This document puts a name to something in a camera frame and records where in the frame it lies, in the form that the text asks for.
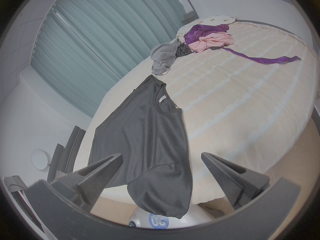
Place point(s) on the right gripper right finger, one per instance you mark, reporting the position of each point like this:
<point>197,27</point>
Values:
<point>235,181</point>

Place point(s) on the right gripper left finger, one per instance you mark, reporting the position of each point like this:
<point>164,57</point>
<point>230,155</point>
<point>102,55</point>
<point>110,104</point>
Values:
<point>87,181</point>

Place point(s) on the black T-shirt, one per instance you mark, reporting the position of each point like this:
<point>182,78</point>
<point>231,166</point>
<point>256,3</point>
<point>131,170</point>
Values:
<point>140,134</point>

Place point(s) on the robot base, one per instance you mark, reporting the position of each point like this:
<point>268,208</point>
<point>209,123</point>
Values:
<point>140,216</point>

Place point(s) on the bed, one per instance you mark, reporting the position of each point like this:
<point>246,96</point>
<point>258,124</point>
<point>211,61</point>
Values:
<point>237,84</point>

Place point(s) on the black chest of drawers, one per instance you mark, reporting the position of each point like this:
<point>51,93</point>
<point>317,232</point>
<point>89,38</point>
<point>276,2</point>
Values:
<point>72,144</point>

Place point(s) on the round white mirror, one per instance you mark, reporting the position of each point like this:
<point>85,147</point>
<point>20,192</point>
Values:
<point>41,159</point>

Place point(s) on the blue-green curtain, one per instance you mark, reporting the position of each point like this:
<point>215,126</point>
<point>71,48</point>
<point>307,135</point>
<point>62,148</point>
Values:
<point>75,71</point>
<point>112,14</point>

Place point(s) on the black shiny garment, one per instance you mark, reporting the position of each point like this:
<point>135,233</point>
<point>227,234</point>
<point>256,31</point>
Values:
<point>183,50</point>

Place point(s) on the pink garment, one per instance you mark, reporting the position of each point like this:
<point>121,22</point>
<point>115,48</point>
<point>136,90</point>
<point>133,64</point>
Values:
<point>215,41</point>

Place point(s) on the grey garment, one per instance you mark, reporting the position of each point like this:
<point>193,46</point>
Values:
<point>162,55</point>

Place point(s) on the purple garment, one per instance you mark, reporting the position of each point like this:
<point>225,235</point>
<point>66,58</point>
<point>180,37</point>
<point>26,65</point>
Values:
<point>200,32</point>

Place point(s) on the white printed pillow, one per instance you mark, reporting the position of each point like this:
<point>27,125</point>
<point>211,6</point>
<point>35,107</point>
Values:
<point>212,20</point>

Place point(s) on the grey bedside table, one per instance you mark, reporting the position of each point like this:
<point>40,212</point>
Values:
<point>190,17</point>

